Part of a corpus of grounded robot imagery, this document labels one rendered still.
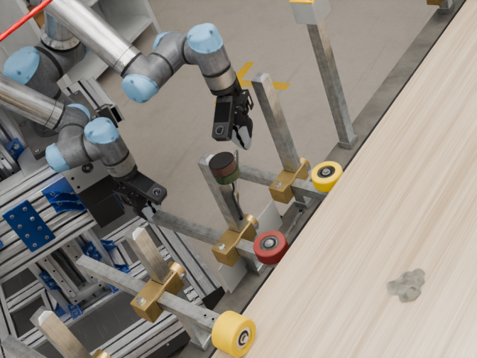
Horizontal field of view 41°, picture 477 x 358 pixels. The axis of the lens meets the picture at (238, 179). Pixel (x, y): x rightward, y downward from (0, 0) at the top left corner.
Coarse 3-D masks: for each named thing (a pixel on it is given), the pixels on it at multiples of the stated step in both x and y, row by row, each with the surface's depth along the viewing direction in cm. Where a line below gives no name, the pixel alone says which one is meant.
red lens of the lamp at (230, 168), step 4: (228, 152) 146; (232, 156) 144; (232, 164) 143; (236, 164) 145; (212, 168) 143; (224, 168) 142; (228, 168) 142; (232, 168) 143; (212, 172) 144; (216, 172) 143; (220, 172) 143; (224, 172) 143; (228, 172) 143; (232, 172) 144; (216, 176) 144; (220, 176) 144
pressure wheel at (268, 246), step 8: (264, 232) 153; (272, 232) 152; (280, 232) 151; (256, 240) 152; (264, 240) 151; (272, 240) 150; (280, 240) 149; (256, 248) 150; (264, 248) 150; (272, 248) 149; (280, 248) 148; (288, 248) 151; (264, 256) 148; (272, 256) 147; (280, 256) 148; (272, 264) 149
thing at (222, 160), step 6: (216, 156) 146; (222, 156) 145; (228, 156) 144; (210, 162) 145; (216, 162) 144; (222, 162) 144; (228, 162) 143; (216, 168) 143; (234, 186) 149; (234, 198) 154; (240, 216) 159
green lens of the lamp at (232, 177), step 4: (236, 168) 145; (236, 172) 145; (240, 172) 147; (228, 176) 144; (232, 176) 144; (236, 176) 145; (216, 180) 146; (220, 180) 145; (224, 180) 144; (228, 180) 144; (232, 180) 145; (220, 184) 146; (224, 184) 145
